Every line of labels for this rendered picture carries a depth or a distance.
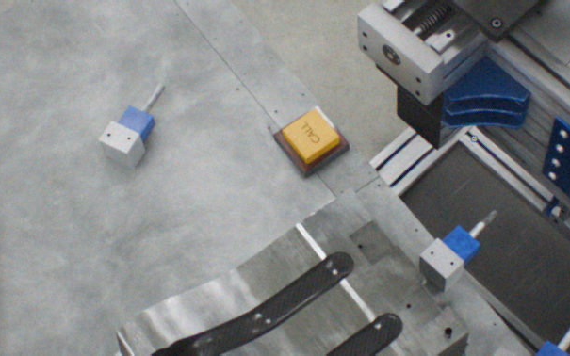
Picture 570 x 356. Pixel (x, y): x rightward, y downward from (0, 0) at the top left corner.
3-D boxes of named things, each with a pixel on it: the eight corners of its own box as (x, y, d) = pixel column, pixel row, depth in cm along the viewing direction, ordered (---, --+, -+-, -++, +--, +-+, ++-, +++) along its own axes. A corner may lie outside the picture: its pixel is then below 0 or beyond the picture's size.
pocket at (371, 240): (375, 228, 171) (375, 217, 168) (399, 256, 169) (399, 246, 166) (349, 247, 170) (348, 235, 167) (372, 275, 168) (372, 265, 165)
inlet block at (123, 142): (151, 88, 190) (145, 70, 185) (178, 101, 188) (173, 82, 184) (105, 156, 185) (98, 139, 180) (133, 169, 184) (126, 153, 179)
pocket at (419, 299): (423, 286, 167) (424, 277, 164) (447, 316, 165) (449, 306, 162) (397, 306, 166) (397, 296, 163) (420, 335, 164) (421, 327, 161)
